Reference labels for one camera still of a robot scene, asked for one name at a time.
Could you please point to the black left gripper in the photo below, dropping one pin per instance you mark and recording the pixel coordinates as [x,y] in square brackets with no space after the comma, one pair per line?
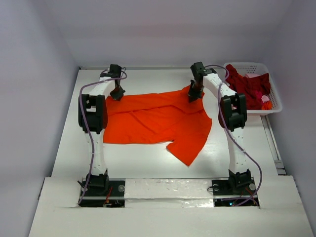
[119,96]

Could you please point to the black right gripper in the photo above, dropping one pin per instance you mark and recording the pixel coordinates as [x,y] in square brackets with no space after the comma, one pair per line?
[195,93]

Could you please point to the orange t shirt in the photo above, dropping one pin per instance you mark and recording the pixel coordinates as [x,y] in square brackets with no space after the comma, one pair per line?
[157,118]

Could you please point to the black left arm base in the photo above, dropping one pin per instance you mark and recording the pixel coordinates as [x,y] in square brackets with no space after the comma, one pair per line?
[112,198]

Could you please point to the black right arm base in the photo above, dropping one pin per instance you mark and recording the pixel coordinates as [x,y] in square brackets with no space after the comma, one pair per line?
[224,196]

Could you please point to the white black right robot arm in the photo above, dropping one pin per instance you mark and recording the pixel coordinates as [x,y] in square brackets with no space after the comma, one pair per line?
[232,117]

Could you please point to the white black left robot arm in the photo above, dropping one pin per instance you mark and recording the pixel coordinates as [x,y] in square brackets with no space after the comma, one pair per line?
[93,119]

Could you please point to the white plastic laundry basket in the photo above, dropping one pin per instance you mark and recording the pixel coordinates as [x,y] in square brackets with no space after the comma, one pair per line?
[251,69]

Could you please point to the dark red t shirt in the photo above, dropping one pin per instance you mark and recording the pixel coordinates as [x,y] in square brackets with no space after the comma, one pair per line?
[253,88]

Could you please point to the pink garment in basket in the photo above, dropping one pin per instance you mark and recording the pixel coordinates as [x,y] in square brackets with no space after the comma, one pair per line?
[265,98]

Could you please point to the orange garment in basket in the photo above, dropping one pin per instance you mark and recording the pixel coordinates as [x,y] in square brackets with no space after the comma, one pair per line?
[267,105]

